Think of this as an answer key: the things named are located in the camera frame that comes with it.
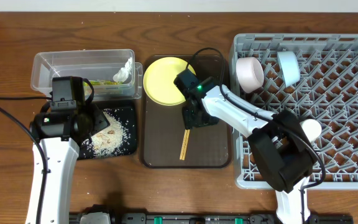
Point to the white tissue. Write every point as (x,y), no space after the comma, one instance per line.
(123,74)

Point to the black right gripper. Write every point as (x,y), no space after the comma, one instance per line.
(188,121)

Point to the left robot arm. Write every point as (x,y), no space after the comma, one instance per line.
(54,163)

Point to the grey dishwasher rack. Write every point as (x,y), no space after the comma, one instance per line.
(327,92)

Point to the light blue bowl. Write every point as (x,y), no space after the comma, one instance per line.
(289,67)

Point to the green orange snack wrapper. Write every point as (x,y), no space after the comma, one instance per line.
(106,86)

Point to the black waste tray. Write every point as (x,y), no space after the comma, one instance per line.
(132,146)

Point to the wooden chopstick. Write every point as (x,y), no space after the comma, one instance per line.
(182,144)
(186,144)

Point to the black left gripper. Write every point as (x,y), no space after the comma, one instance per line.
(100,119)

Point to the clear plastic waste bin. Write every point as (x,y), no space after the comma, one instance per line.
(89,64)

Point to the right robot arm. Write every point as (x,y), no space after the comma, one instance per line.
(281,149)

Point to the pink white bowl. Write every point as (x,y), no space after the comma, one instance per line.
(249,74)

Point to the pile of rice scraps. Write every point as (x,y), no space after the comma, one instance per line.
(110,135)

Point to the yellow plate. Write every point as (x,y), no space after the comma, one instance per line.
(159,78)

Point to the dark brown serving tray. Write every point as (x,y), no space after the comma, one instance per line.
(162,139)

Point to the small pale green cup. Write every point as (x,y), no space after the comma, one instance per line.
(311,128)

